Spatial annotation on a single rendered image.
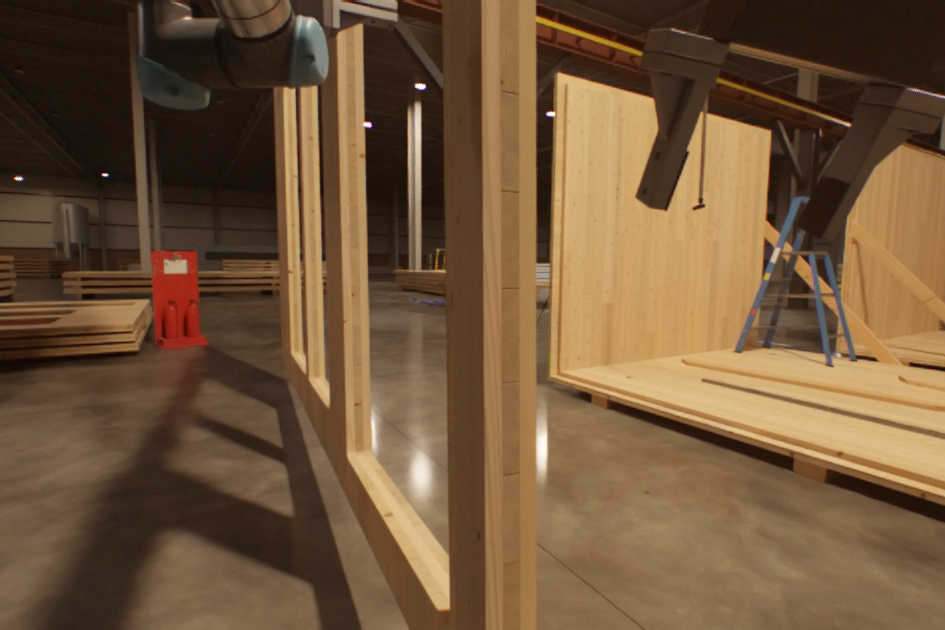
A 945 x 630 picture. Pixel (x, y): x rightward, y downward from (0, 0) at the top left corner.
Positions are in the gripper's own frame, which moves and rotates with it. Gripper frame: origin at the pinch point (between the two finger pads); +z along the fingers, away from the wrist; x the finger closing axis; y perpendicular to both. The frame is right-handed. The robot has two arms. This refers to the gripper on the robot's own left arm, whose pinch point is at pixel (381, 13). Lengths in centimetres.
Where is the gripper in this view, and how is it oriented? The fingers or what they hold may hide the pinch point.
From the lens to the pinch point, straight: 81.7
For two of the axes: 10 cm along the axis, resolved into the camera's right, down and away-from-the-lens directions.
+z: 9.1, -0.3, 4.1
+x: 0.1, 10.0, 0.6
